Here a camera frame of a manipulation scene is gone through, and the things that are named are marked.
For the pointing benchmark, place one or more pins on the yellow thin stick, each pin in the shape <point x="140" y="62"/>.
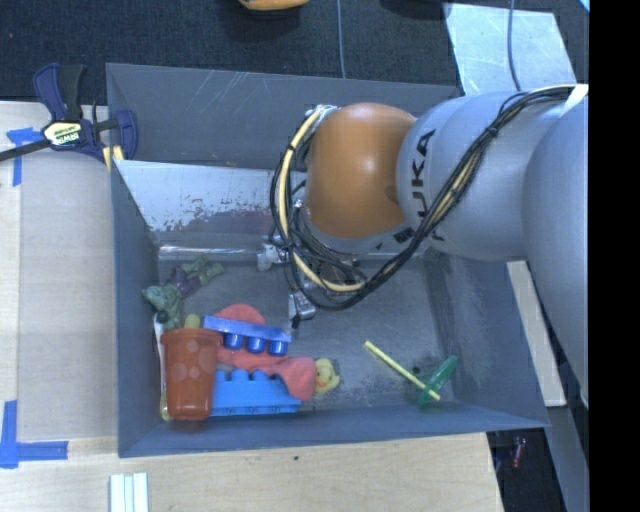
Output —
<point x="395" y="366"/>

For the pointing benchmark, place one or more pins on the salmon red cloth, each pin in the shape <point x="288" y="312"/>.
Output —
<point x="295" y="377"/>

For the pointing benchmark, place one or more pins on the grey metal bin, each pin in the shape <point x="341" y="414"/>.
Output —
<point x="350" y="320"/>

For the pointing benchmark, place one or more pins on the white and yellow plastic item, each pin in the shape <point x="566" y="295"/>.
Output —
<point x="158" y="345"/>

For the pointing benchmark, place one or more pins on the large blue toy brick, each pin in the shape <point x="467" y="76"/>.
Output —
<point x="250" y="395"/>

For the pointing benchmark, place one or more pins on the yellow rubber duck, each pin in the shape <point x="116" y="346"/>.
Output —
<point x="325" y="376"/>

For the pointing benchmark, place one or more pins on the orange-red plastic cup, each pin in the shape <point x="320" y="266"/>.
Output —
<point x="189" y="372"/>

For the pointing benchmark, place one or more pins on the green toy figure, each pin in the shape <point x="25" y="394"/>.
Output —
<point x="170" y="295"/>

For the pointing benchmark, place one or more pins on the small blue toy brick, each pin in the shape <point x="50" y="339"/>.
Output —
<point x="250" y="334"/>

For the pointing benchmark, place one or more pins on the small yellow-green toy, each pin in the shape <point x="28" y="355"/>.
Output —
<point x="192" y="321"/>

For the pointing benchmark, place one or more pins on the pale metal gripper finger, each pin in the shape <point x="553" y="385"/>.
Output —
<point x="302" y="306"/>
<point x="268" y="258"/>

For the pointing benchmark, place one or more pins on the green clear plastic goblet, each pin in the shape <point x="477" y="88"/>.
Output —
<point x="436" y="382"/>

